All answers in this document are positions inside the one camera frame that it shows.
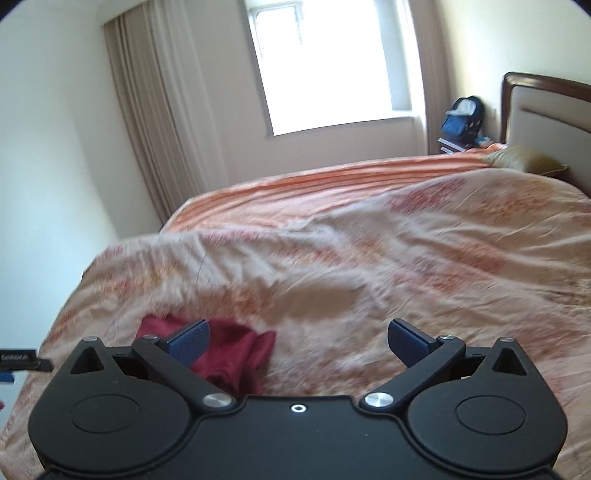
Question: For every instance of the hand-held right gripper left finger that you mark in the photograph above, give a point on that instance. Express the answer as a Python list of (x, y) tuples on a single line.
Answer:
[(191, 341)]

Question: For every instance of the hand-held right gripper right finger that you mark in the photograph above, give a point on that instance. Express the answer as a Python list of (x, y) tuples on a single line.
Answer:
[(406, 341)]

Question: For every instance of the maroon long-sleeve sweater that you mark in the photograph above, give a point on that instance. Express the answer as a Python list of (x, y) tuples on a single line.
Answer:
[(235, 355)]

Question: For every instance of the floral beige quilt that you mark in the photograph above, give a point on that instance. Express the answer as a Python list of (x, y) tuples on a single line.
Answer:
[(415, 267)]

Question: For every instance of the orange striped bed sheet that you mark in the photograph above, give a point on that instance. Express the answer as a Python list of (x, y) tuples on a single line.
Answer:
[(300, 194)]

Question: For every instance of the dark wooden nightstand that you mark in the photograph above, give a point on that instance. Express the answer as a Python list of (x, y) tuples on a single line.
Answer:
[(450, 146)]

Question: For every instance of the olive gold pillow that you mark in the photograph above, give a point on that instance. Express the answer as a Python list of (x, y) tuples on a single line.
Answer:
[(526, 160)]

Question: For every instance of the blue backpack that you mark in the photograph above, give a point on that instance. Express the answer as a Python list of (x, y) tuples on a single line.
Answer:
[(461, 122)]

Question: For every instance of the wide beige curtain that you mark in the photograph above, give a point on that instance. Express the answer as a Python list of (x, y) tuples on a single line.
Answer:
[(161, 115)]

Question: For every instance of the padded wooden headboard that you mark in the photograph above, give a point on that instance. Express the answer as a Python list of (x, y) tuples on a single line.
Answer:
[(549, 120)]

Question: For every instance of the narrow beige curtain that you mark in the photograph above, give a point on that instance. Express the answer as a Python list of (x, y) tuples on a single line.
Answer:
[(429, 78)]

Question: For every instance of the bright window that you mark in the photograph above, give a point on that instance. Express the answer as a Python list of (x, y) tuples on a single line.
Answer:
[(332, 69)]

